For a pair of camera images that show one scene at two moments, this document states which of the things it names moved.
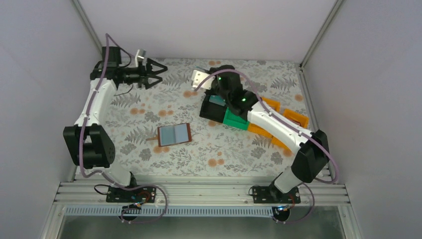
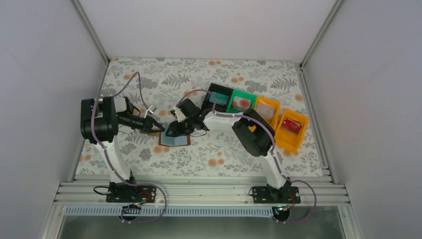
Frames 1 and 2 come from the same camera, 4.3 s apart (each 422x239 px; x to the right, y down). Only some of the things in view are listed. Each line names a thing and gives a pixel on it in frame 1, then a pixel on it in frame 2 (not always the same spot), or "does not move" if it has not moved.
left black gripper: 142,74 → 148,125
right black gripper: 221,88 → 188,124
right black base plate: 263,195 does not move
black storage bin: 212,110 does not move
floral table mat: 158,132 does not move
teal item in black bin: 217,99 does not move
